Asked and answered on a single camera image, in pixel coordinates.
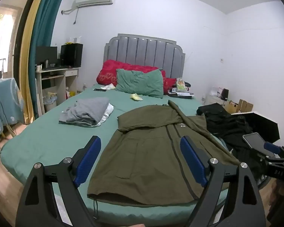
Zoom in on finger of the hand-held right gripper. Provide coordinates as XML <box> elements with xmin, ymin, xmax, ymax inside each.
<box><xmin>264</xmin><ymin>141</ymin><xmax>280</xmax><ymax>155</ymax></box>

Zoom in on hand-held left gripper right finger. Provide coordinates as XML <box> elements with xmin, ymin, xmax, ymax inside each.
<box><xmin>180</xmin><ymin>136</ymin><xmax>267</xmax><ymax>227</ymax></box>

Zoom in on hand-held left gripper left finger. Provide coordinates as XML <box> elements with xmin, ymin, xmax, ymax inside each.
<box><xmin>15</xmin><ymin>136</ymin><xmax>101</xmax><ymax>227</ymax></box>

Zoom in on olive green jacket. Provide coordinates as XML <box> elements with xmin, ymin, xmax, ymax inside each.
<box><xmin>87</xmin><ymin>100</ymin><xmax>240</xmax><ymax>218</ymax></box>

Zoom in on person's right forearm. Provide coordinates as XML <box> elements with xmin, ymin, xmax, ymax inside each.
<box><xmin>266</xmin><ymin>177</ymin><xmax>284</xmax><ymax>227</ymax></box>

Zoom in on grey folded clothes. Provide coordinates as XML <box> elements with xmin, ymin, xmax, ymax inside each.
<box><xmin>59</xmin><ymin>97</ymin><xmax>110</xmax><ymax>127</ymax></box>

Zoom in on black clothes pile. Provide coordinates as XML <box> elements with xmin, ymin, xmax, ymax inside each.
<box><xmin>196</xmin><ymin>103</ymin><xmax>256</xmax><ymax>161</ymax></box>

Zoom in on smartphone with grey screen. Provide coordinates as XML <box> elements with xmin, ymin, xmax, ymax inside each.
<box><xmin>242</xmin><ymin>132</ymin><xmax>268</xmax><ymax>150</ymax></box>

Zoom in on black umbrella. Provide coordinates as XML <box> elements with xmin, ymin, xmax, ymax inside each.
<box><xmin>231</xmin><ymin>112</ymin><xmax>281</xmax><ymax>140</ymax></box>

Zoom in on bed with green sheet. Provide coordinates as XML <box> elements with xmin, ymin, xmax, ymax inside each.
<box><xmin>0</xmin><ymin>83</ymin><xmax>230</xmax><ymax>225</ymax></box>

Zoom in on white garment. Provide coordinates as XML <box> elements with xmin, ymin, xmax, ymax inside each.
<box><xmin>95</xmin><ymin>103</ymin><xmax>114</xmax><ymax>127</ymax></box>

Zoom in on cardboard boxes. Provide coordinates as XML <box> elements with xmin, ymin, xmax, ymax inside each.
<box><xmin>226</xmin><ymin>99</ymin><xmax>254</xmax><ymax>114</ymax></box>

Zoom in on white box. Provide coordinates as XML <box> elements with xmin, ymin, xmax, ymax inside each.
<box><xmin>209</xmin><ymin>86</ymin><xmax>222</xmax><ymax>98</ymax></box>

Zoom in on snack bag and books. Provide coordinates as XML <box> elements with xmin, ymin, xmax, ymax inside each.
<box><xmin>167</xmin><ymin>77</ymin><xmax>195</xmax><ymax>99</ymax></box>

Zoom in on beige computer desk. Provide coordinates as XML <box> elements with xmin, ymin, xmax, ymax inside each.
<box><xmin>35</xmin><ymin>67</ymin><xmax>80</xmax><ymax>117</ymax></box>

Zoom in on red pillow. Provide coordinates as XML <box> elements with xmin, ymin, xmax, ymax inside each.
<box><xmin>96</xmin><ymin>60</ymin><xmax>178</xmax><ymax>95</ymax></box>

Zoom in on green pillow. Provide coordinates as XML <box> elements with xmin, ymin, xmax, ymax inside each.
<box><xmin>115</xmin><ymin>68</ymin><xmax>164</xmax><ymax>99</ymax></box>

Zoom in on black computer tower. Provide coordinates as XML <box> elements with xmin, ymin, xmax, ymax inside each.
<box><xmin>60</xmin><ymin>43</ymin><xmax>84</xmax><ymax>68</ymax></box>

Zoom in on black monitor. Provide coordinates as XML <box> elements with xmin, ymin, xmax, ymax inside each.
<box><xmin>35</xmin><ymin>46</ymin><xmax>58</xmax><ymax>68</ymax></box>

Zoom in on yellow curtain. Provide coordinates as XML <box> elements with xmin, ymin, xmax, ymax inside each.
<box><xmin>18</xmin><ymin>0</ymin><xmax>50</xmax><ymax>125</ymax></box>

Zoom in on grey padded headboard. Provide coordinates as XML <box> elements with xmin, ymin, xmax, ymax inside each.
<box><xmin>104</xmin><ymin>33</ymin><xmax>186</xmax><ymax>82</ymax></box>

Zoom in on teal curtain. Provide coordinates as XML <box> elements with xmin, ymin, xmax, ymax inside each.
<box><xmin>31</xmin><ymin>0</ymin><xmax>65</xmax><ymax>120</ymax></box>

